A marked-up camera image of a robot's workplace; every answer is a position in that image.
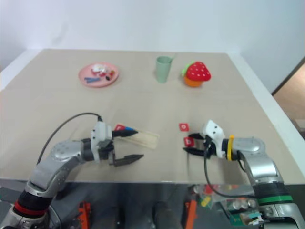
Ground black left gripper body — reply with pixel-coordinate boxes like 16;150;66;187
98;130;118;167

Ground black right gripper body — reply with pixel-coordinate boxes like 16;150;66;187
202;134;215;159

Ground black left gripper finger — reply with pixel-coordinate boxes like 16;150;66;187
113;154;145;167
112;128;139;138

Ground red yellow plastic clutter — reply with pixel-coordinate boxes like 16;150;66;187
193;184;218;210

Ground orange round toy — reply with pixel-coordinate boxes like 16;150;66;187
184;75;203;88

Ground pink round plate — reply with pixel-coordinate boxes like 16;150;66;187
78;62;120;89

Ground orange tool with black parts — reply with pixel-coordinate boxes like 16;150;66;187
184;198;199;229
75;201;93;229

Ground blue flat strip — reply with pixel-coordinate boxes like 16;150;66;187
83;76;101;84

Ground red strawberry plush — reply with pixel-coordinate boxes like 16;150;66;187
182;61;212;83

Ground green plastic cup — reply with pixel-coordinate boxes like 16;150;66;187
155;56;173;84

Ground green circuit board box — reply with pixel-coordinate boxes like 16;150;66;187
220;197;265;227

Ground brown wooden door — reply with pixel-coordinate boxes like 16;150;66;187
272;55;305;96

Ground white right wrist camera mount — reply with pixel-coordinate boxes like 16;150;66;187
202;119;226;158

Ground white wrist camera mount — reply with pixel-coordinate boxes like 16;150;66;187
202;119;226;158
90;121;113;163

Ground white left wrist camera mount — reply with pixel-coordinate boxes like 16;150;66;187
90;121;113;163

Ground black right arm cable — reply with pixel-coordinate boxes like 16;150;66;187
203;142;258;198

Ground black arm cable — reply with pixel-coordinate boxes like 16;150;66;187
203;142;258;198
36;112;104;166

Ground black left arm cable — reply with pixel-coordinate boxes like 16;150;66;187
36;112;104;166

